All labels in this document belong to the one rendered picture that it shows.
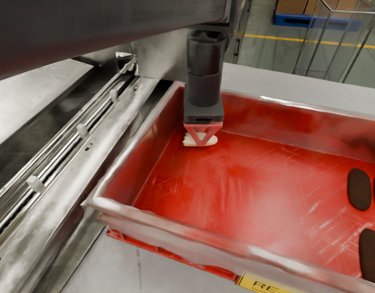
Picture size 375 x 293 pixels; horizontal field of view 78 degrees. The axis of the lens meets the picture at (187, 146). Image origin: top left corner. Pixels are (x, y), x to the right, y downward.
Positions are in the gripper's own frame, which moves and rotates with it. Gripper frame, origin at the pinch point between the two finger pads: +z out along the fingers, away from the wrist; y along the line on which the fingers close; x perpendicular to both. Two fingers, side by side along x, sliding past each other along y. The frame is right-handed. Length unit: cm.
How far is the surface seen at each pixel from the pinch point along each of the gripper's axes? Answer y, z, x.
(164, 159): -3.3, 3.5, 7.3
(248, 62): 219, 87, -67
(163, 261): -22.8, 3.8, 6.2
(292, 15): 342, 73, -153
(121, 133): 0.5, -0.3, 16.2
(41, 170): -8.3, 0.9, 29.0
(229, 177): -7.8, 3.5, -5.3
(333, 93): 22.3, 3.9, -38.7
